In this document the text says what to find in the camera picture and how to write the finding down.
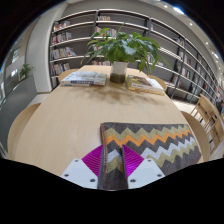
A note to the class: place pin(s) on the yellow-edged book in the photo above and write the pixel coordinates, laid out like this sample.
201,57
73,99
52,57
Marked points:
145,84

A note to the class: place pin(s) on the round ceiling lights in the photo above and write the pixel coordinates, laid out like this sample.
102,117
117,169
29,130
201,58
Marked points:
178,10

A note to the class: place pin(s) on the grey bookshelf unit with books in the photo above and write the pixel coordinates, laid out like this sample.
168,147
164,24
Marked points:
76,36

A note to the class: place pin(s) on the slatted wooden chair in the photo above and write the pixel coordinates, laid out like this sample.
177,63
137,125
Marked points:
208,115

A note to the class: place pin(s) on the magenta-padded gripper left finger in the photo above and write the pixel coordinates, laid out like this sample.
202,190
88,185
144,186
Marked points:
81,171

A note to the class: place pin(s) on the small leafy potted plant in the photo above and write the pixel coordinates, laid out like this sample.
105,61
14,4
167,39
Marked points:
25,71

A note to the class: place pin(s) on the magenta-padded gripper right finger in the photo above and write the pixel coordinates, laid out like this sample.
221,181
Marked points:
143,171

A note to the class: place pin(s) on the green potted plant, white pot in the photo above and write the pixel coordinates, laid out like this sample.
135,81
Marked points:
123,50

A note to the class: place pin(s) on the grey zigzag-striped towel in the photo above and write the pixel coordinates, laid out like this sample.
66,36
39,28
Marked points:
156,143

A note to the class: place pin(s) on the white and blue book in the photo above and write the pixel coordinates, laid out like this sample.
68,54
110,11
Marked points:
85,78

